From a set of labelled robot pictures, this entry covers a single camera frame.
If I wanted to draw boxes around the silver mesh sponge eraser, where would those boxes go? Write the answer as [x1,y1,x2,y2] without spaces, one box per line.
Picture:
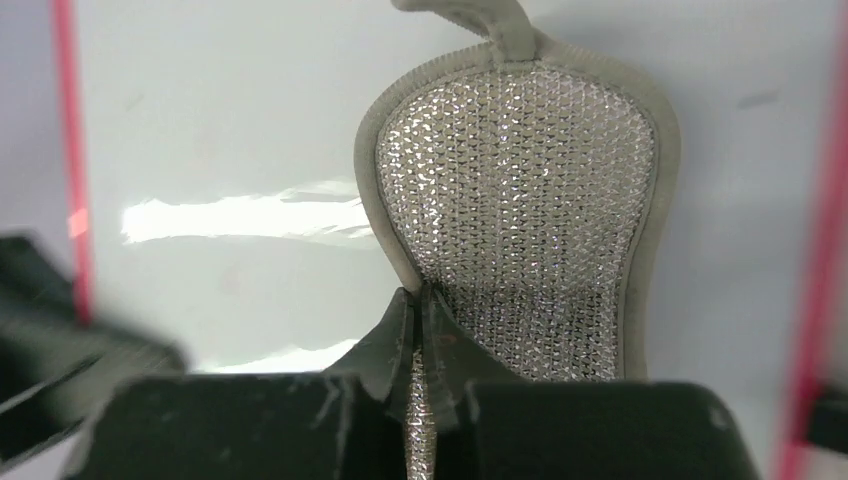
[354,1,681,479]

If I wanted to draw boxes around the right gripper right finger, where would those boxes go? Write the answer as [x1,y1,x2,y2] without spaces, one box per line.
[420,285,757,480]

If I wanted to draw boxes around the red-framed whiteboard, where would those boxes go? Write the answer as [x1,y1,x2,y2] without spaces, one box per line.
[1,1,847,479]

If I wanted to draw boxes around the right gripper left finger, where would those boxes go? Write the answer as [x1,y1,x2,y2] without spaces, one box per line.
[63,289,415,480]

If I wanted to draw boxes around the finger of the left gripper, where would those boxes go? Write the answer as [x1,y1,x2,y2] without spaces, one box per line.
[1,235,186,471]

